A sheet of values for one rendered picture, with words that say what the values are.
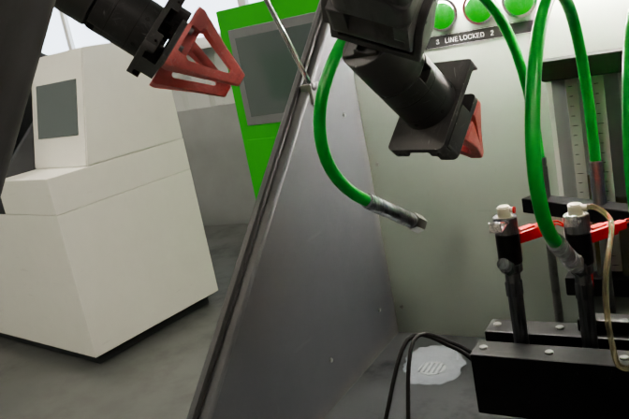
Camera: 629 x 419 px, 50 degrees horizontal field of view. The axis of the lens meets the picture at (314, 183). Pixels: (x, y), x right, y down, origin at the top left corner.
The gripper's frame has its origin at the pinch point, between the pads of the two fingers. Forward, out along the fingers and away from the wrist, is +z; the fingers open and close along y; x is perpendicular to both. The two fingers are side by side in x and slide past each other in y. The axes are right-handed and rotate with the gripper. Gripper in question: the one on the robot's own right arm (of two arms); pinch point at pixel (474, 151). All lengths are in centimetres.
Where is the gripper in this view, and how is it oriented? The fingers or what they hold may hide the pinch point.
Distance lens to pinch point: 74.0
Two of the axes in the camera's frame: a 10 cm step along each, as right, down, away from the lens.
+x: -7.0, -0.2, 7.1
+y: 3.5, -8.8, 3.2
